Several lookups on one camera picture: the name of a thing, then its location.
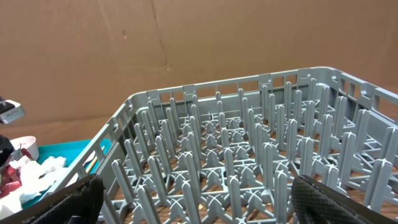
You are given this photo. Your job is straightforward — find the white bowl with few peanuts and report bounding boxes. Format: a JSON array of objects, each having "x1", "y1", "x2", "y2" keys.
[{"x1": 11, "y1": 136, "x2": 40, "y2": 161}]

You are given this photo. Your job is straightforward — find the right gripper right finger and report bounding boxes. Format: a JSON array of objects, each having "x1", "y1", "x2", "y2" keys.
[{"x1": 290, "y1": 175, "x2": 397, "y2": 224}]

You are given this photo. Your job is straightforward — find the white plastic fork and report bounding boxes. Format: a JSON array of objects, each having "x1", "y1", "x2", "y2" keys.
[{"x1": 83, "y1": 149, "x2": 101, "y2": 168}]

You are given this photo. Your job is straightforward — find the grey dishwasher rack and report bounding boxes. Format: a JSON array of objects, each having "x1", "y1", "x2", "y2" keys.
[{"x1": 40, "y1": 66, "x2": 398, "y2": 224}]

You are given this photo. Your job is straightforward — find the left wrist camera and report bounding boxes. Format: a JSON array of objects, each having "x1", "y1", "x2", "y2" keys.
[{"x1": 0, "y1": 97, "x2": 25, "y2": 124}]

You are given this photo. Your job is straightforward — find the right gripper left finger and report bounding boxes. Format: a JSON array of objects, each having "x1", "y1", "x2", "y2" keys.
[{"x1": 1, "y1": 174, "x2": 104, "y2": 224}]

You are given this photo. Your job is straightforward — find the crumpled white tissue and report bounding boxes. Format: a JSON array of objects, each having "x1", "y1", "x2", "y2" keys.
[{"x1": 1, "y1": 156, "x2": 67, "y2": 219}]

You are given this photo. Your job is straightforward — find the silver red snack wrapper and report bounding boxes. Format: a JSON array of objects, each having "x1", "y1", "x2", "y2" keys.
[{"x1": 1, "y1": 148, "x2": 32, "y2": 198}]

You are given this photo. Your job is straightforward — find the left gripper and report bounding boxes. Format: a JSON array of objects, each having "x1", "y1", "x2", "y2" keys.
[{"x1": 0, "y1": 135, "x2": 14, "y2": 167}]

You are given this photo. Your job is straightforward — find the wooden chopstick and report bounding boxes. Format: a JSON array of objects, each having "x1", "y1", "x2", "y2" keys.
[{"x1": 85, "y1": 158, "x2": 97, "y2": 174}]

